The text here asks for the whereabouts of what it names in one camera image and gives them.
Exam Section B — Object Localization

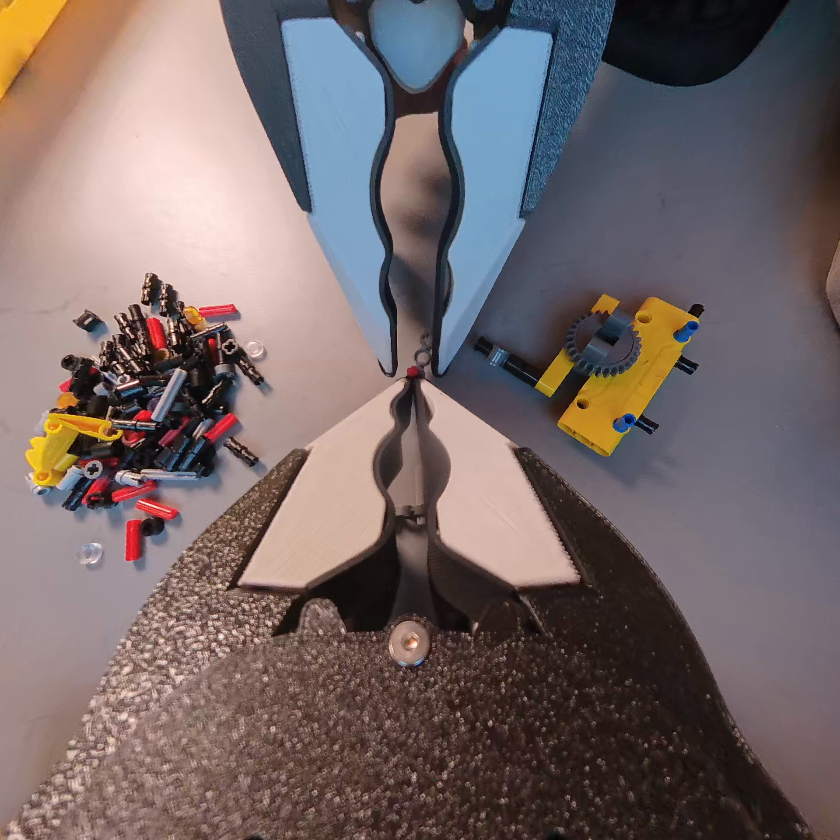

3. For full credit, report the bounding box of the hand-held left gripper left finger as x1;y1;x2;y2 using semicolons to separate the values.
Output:
235;379;417;621

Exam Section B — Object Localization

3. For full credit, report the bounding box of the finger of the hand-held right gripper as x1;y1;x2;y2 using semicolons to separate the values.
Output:
432;28;555;379
282;18;400;378

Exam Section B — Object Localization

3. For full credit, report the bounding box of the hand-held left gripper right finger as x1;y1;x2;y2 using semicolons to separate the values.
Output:
417;379;585;621

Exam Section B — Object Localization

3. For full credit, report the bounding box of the red and grey pin piece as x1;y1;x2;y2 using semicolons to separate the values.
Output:
405;331;436;382

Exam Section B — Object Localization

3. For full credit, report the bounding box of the yellow beam assembly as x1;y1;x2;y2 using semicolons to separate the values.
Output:
473;293;707;458

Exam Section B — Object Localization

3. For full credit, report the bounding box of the pile of small building pieces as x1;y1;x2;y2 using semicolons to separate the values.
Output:
24;272;270;563

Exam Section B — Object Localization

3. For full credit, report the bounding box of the yellow storage bin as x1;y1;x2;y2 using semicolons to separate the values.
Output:
0;0;68;101

